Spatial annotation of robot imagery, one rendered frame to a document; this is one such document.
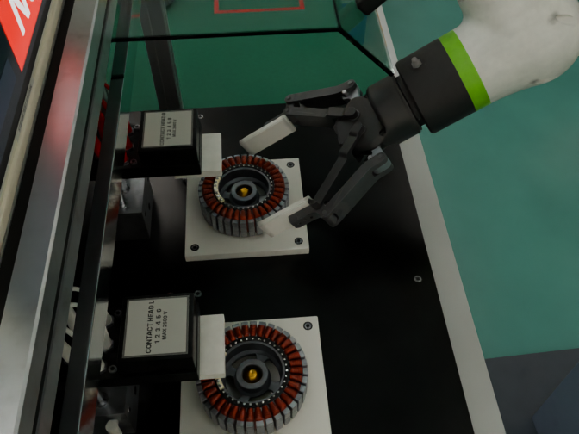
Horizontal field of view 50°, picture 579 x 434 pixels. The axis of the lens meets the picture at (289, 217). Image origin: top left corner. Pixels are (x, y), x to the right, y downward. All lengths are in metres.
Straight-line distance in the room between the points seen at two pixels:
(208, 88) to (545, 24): 0.53
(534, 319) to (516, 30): 1.12
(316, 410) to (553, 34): 0.44
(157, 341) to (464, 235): 1.35
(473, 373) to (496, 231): 1.12
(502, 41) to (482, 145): 1.37
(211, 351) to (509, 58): 0.42
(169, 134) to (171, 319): 0.23
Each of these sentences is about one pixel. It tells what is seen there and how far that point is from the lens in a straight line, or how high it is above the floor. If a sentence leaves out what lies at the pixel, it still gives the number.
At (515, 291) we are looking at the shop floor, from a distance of 1.74.
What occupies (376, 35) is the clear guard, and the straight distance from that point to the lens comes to 0.66.
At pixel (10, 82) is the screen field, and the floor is 1.15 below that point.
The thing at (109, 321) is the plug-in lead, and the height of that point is 0.90.
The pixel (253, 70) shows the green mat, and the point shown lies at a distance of 1.04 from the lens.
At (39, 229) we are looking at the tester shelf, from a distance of 0.39.
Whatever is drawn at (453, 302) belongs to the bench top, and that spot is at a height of 0.75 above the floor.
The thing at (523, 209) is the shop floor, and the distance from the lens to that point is 1.91.
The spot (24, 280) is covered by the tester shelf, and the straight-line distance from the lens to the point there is 0.37.
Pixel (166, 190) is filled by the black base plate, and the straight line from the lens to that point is 0.84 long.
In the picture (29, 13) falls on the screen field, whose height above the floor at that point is 1.15.
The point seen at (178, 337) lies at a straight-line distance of 0.55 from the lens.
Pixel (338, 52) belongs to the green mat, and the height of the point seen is 0.75.
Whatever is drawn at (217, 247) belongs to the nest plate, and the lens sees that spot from 0.76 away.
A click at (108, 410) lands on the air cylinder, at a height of 0.82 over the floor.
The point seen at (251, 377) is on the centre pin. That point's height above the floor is 0.81.
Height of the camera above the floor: 1.40
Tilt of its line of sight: 52 degrees down
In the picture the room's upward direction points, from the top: straight up
